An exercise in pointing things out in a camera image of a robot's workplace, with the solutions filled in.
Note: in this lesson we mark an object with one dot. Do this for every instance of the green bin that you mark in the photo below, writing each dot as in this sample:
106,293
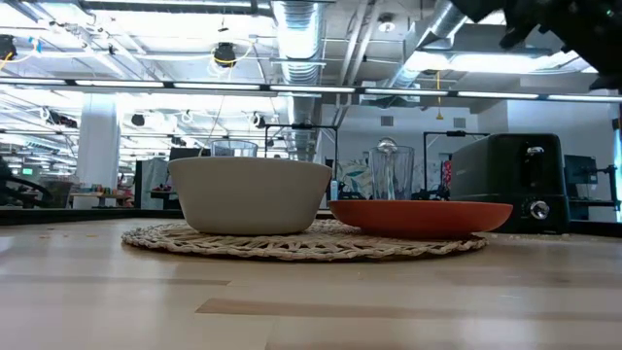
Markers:
57,194

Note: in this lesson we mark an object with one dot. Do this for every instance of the round woven placemat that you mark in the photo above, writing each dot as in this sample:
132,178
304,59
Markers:
291,245

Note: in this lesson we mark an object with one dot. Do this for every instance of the black ceiling dome camera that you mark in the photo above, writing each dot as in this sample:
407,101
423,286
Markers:
225,54
7,46

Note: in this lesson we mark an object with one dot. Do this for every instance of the silver ventilation duct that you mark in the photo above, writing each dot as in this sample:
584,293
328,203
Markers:
437,29
299,58

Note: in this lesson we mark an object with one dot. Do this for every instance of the teal patterned cloth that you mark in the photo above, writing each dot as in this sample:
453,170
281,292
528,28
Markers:
355,180

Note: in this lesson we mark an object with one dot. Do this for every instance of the black toaster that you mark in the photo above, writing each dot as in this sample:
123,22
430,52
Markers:
500,170

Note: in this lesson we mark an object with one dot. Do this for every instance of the clear plastic water bottle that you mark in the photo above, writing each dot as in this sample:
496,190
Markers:
391,170

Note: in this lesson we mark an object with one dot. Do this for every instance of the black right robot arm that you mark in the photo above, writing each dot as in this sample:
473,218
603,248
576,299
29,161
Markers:
583,29

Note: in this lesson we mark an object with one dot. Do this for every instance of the pale ceramic bowl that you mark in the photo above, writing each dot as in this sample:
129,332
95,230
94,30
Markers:
248,194

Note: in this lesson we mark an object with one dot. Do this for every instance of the black metal stand frame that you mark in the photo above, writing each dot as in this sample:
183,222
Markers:
457,133
301,126

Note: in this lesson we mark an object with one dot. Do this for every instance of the small blue-capped bottle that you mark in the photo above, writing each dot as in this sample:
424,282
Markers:
334,190

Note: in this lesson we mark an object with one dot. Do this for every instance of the long ceiling light strip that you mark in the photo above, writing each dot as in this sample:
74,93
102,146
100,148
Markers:
340,89

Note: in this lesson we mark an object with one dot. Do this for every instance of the orange plate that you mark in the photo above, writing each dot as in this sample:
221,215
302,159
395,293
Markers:
418,219

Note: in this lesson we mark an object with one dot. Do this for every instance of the black monitor on arm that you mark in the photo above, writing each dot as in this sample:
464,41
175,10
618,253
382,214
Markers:
580,175

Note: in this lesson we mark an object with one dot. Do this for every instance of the clear drinking glass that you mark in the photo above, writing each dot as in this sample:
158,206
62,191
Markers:
233,148

